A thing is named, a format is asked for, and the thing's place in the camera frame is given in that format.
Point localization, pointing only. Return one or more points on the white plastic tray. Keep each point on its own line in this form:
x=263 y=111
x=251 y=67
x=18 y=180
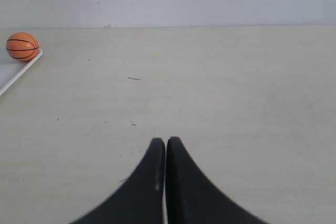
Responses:
x=12 y=70

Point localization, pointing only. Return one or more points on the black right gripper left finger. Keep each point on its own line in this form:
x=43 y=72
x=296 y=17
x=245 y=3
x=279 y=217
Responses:
x=140 y=198

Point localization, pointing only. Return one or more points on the small orange basketball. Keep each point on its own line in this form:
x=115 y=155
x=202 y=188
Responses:
x=22 y=46

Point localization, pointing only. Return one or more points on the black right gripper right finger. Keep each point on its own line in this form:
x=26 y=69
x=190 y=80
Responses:
x=191 y=197

